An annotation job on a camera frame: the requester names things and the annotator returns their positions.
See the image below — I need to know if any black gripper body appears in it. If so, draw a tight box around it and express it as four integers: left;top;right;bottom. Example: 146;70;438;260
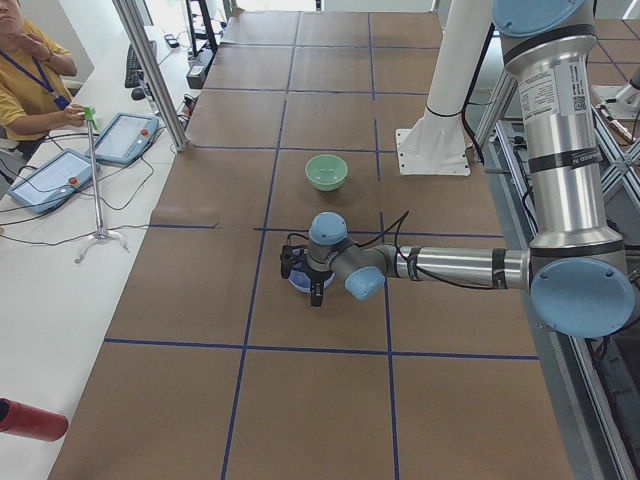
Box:
306;266;334;287

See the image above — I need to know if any blue ceramic bowl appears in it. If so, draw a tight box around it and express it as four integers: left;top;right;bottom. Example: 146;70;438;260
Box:
288;249;335;293

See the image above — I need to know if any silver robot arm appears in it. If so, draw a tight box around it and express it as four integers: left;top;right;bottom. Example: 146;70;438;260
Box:
281;1;639;338

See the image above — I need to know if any green ceramic bowl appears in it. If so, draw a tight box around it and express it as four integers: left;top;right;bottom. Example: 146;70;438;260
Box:
305;154;349;192

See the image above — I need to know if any brown paper table cover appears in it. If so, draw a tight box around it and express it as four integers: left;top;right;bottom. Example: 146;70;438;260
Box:
51;12;572;479

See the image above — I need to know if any far teach pendant tablet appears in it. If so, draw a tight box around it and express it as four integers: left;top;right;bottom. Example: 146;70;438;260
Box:
95;112;159;166

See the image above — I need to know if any teach pendant tablet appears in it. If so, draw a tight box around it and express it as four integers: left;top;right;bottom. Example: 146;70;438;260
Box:
8;149;93;214
95;112;159;166

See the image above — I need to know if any black computer mouse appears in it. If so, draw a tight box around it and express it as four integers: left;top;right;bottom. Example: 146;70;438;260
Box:
131;87;146;101

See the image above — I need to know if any black keyboard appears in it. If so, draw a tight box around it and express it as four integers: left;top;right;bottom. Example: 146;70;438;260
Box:
124;44;144;89

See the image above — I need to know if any chrome stand with green clip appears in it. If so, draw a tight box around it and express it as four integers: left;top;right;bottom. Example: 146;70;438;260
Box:
74;107;129;265

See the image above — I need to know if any near teach pendant tablet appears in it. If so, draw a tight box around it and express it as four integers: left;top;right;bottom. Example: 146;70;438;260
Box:
8;149;93;214

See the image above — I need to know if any red cylinder bottle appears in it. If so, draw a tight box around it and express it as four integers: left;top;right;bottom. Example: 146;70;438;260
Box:
1;398;69;442

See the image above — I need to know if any seated person in yellow shirt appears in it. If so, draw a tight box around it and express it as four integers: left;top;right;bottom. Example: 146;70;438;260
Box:
1;1;85;142

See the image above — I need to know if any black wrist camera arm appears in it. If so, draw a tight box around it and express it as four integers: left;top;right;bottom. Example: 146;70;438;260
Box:
279;244;306;279

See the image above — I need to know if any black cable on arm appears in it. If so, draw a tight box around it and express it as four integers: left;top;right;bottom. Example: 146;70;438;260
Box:
357;209;501;290

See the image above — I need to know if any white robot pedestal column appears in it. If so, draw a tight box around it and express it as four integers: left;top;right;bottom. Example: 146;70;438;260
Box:
396;0;492;176

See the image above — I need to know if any aluminium frame post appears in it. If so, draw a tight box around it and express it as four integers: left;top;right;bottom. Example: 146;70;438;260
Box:
113;0;189;152

